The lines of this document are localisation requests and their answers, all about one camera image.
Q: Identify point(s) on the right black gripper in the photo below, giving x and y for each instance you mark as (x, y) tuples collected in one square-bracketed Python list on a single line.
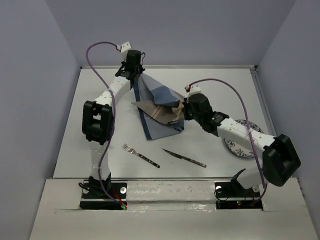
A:
[(186, 104)]

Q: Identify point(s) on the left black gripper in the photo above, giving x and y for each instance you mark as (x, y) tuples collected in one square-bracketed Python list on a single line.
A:
[(140, 70)]

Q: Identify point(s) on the blue beige plaid cloth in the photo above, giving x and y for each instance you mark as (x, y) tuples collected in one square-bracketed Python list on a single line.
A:
[(160, 108)]

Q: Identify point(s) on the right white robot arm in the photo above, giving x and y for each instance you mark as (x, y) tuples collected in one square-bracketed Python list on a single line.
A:
[(277, 159)]

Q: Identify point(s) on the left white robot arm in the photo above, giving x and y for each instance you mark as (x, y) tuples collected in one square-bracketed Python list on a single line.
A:
[(99, 116)]

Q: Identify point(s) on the blue floral ceramic plate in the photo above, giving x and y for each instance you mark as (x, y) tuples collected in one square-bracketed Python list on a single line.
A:
[(238, 150)]

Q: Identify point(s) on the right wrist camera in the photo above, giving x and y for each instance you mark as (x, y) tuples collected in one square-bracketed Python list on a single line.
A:
[(193, 89)]

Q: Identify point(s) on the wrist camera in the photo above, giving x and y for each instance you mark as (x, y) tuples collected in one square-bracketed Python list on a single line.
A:
[(193, 89), (124, 47)]

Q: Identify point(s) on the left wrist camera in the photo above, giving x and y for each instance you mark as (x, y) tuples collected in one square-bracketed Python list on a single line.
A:
[(124, 47)]

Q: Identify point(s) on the steak knife patterned handle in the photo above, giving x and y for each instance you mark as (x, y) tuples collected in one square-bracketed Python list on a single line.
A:
[(176, 155)]

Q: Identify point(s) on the silver fork patterned handle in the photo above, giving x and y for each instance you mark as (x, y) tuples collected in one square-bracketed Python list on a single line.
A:
[(133, 151)]

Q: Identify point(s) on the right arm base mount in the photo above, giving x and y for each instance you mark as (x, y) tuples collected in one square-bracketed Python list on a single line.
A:
[(229, 199)]

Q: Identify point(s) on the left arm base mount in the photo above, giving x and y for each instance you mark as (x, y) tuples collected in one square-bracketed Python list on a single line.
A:
[(94, 198)]

